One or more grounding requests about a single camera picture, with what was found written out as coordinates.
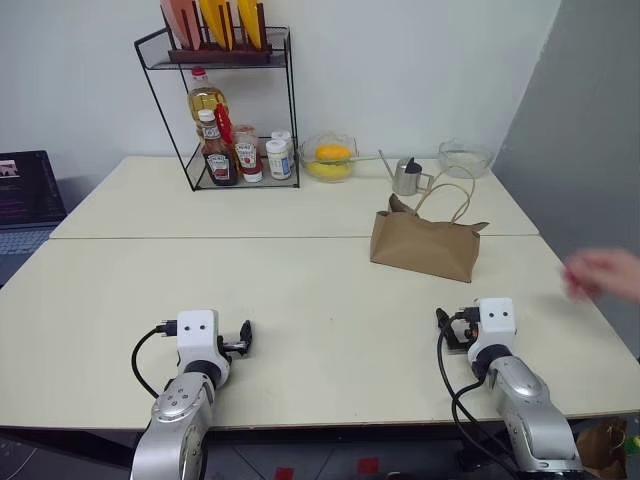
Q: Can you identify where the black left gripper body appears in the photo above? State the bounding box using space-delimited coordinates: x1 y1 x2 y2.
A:
216 333 238 365

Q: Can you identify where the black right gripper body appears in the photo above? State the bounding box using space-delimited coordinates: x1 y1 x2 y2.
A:
451 305 482 352

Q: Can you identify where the person's bare hand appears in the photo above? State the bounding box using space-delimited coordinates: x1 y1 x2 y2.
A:
561 247 640 304

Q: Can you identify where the small metal watering can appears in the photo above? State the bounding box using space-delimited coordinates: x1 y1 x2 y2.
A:
377 148 436 198

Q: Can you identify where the empty clear glass bowl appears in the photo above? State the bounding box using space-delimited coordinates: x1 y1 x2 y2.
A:
438 138 494 180

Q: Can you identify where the large Heinz ketchup bottle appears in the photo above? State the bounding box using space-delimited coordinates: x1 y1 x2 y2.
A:
196 109 240 188

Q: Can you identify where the small upside-down ketchup bottle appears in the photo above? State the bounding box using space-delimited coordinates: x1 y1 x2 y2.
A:
233 132 265 184

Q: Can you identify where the white seasoning jar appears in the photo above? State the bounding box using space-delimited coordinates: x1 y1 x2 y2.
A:
270 130 296 169
265 139 293 181

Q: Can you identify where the clear glass bowl with lemons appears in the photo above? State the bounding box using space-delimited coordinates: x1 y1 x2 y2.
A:
298 131 359 185

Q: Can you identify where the cooking oil bottle red cap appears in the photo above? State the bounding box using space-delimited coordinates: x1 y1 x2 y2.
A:
186 66 232 145

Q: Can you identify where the dark open laptop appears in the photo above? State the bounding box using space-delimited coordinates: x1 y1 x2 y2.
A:
0 149 69 289

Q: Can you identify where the dark wooden plate rack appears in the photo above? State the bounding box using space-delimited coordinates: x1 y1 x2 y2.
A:
167 41 274 66

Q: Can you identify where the yellow plate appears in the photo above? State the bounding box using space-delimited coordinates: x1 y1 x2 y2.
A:
198 0 235 52
235 0 265 52

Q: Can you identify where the pink plate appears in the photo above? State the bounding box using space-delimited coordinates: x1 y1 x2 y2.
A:
159 0 200 52

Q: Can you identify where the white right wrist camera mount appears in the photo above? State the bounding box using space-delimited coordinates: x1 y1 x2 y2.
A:
471 297 518 352

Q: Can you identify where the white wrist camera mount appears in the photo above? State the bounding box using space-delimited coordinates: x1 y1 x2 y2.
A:
176 309 222 367
471 297 518 352

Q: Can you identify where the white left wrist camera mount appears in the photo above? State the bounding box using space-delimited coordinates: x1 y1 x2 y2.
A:
176 309 222 367

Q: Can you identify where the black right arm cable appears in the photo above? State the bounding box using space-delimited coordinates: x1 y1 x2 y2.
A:
436 327 519 474

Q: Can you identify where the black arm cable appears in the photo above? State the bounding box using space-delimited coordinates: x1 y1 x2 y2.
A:
436 327 519 474
130 321 180 401

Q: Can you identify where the brown paper bag with handles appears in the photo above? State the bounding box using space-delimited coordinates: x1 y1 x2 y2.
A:
369 169 491 285

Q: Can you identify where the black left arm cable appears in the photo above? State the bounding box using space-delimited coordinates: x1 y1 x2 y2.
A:
130 321 180 401

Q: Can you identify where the black wire shelf rack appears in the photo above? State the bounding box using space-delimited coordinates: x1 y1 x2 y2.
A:
133 24 302 193

